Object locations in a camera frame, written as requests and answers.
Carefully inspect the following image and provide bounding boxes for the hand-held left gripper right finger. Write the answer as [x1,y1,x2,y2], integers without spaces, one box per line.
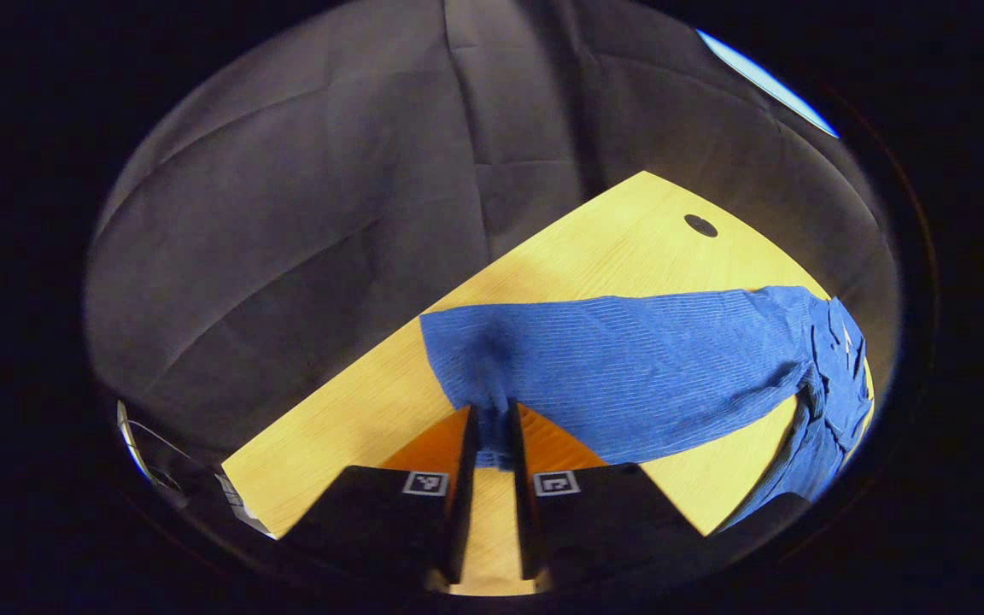
[505,400,712,590]

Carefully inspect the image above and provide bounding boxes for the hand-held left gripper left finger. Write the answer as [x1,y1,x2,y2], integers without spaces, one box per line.
[274,406,482,590]

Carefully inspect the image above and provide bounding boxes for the blue corduroy shirt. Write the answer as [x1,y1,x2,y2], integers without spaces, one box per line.
[419,286,875,532]

